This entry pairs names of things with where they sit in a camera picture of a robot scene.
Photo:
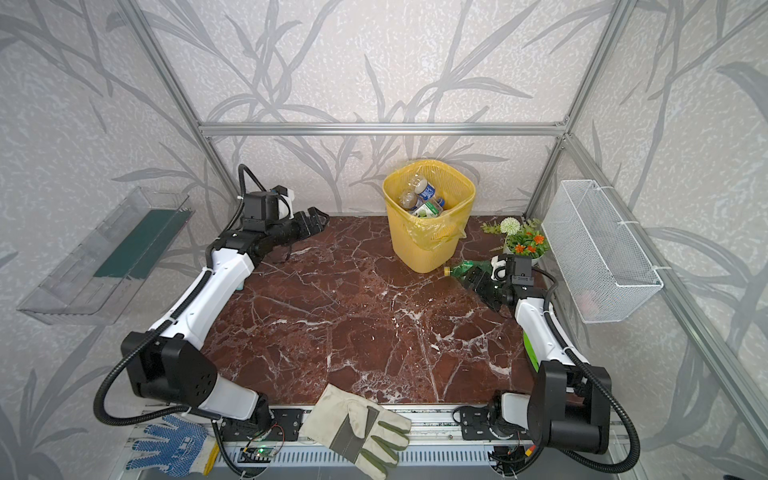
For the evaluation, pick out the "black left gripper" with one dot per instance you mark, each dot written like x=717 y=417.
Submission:
x=297 y=224

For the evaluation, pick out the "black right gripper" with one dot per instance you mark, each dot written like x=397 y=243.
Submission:
x=487 y=287

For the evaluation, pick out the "green sprite bottle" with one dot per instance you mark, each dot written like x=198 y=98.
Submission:
x=471 y=273

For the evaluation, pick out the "blue pepsi bottle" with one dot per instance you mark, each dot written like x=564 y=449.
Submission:
x=425 y=190
x=408 y=200

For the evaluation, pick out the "square lime label bottle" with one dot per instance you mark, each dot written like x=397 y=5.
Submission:
x=427 y=210

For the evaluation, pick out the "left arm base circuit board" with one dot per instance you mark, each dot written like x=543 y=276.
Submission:
x=257 y=455

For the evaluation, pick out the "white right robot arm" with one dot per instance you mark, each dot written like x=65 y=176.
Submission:
x=571 y=407

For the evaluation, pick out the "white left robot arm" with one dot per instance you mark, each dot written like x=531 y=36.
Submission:
x=166 y=363

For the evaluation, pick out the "right arm base wiring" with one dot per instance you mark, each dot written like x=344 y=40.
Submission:
x=516 y=453

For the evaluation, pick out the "yellow ribbed waste bin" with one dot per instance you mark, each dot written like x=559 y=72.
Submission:
x=424 y=244

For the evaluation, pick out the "potted artificial flower plant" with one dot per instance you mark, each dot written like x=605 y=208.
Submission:
x=521 y=238

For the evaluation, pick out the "dark green shelf mat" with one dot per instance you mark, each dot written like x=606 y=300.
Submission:
x=139 y=252

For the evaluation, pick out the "beige leather work glove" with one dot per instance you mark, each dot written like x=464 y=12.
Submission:
x=361 y=431

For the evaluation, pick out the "blue dotted knit glove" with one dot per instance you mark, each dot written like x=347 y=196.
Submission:
x=175 y=447

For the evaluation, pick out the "white wire mesh basket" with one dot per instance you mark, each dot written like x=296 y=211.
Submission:
x=607 y=273

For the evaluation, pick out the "clear plastic wall shelf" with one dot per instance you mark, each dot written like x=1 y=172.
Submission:
x=95 y=283

